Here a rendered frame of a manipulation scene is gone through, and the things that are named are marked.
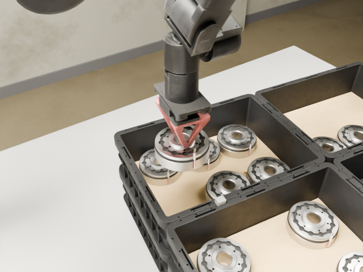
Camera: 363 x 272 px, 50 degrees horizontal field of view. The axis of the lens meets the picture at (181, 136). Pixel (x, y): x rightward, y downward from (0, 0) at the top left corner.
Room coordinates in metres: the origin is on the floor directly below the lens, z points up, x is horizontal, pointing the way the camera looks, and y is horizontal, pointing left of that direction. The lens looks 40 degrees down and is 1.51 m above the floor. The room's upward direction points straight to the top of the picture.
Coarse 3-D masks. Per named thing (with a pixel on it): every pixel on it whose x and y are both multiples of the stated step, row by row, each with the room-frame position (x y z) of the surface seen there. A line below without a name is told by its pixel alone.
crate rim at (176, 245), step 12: (312, 168) 0.59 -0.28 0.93; (324, 168) 0.59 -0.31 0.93; (336, 168) 0.59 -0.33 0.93; (288, 180) 0.56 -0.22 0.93; (348, 180) 0.56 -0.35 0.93; (252, 192) 0.52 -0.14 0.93; (264, 192) 0.52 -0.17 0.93; (360, 192) 0.53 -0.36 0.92; (228, 204) 0.49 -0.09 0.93; (192, 216) 0.46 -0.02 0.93; (204, 216) 0.46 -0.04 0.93; (168, 228) 0.43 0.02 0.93; (168, 240) 0.42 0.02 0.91; (180, 252) 0.38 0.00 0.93; (180, 264) 0.37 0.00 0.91; (192, 264) 0.36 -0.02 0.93
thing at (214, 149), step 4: (212, 140) 0.76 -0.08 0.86; (212, 144) 0.75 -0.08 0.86; (216, 144) 0.75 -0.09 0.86; (212, 148) 0.73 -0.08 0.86; (216, 148) 0.73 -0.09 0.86; (212, 152) 0.72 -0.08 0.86; (216, 152) 0.72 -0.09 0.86; (212, 156) 0.70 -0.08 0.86; (216, 156) 0.70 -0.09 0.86; (212, 160) 0.69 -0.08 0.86
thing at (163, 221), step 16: (240, 96) 0.87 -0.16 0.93; (256, 96) 0.87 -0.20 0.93; (272, 112) 0.79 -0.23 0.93; (128, 128) 0.73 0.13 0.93; (144, 128) 0.73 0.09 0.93; (288, 128) 0.73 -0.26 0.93; (304, 144) 0.67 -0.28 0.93; (128, 160) 0.62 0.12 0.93; (320, 160) 0.62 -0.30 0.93; (272, 176) 0.57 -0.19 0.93; (144, 192) 0.52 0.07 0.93; (240, 192) 0.52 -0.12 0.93; (160, 208) 0.48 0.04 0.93; (192, 208) 0.48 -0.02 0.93; (160, 224) 0.45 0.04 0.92
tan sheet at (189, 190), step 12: (264, 144) 0.78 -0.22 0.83; (252, 156) 0.74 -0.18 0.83; (264, 156) 0.74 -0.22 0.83; (276, 156) 0.74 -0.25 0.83; (216, 168) 0.69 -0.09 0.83; (228, 168) 0.69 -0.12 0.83; (240, 168) 0.69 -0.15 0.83; (180, 180) 0.65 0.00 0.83; (192, 180) 0.65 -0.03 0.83; (204, 180) 0.65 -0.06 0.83; (156, 192) 0.61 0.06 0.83; (168, 192) 0.61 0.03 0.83; (180, 192) 0.61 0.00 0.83; (192, 192) 0.61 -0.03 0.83; (204, 192) 0.61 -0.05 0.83; (168, 204) 0.58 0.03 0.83; (180, 204) 0.58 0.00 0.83; (192, 204) 0.58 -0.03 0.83
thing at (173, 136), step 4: (184, 132) 0.57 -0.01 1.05; (188, 132) 0.57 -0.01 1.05; (172, 136) 0.56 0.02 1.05; (176, 136) 0.56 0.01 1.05; (188, 136) 0.56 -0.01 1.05; (172, 140) 0.54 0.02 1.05; (172, 144) 0.53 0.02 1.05; (176, 144) 0.53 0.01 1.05; (180, 144) 0.53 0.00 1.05; (192, 144) 0.54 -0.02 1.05; (180, 148) 0.52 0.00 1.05
